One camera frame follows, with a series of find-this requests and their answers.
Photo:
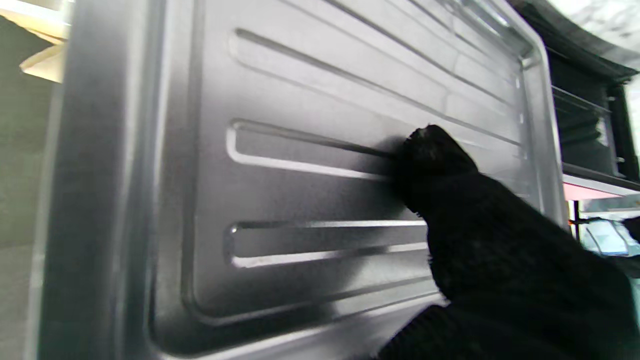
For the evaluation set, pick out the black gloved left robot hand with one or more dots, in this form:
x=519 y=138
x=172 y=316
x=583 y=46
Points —
x=634 y=229

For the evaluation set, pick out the red black toaster oven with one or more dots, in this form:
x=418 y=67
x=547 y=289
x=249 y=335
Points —
x=585 y=130

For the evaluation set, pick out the ribbed metal baking tray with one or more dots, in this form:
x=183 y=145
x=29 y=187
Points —
x=300 y=200

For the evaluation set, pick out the beige sofa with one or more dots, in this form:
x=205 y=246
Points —
x=45 y=65

